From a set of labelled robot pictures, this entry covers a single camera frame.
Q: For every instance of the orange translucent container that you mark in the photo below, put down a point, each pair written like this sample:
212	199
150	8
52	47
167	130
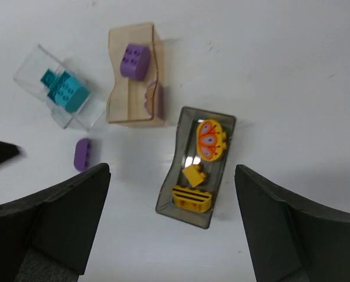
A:
125	105

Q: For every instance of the purple rounded lego brick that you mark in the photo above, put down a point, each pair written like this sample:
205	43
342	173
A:
87	153

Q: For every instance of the small yellow lego brick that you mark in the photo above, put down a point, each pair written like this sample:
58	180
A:
195	174

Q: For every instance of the small teal lego brick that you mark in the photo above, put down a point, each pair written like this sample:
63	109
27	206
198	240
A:
49	78

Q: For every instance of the yellow butterfly lego brick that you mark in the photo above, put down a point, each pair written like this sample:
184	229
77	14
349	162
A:
211	140

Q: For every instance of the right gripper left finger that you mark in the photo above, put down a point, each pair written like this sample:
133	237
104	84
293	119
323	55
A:
48	235

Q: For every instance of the yellow curved lego brick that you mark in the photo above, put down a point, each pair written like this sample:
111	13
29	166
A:
191	199

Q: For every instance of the dark grey translucent container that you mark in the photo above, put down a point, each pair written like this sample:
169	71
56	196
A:
185	154

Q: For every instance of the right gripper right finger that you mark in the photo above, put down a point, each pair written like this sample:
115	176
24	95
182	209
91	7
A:
290	237

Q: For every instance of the clear plastic container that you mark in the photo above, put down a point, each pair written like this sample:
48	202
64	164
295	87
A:
28	78

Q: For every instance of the teal rectangular lego brick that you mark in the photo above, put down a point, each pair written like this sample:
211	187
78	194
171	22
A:
64	83

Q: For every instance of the teal rounded lego brick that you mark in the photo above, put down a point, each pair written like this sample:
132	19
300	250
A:
72	99

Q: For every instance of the purple flower lego brick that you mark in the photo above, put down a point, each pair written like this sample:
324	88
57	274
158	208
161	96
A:
154	102

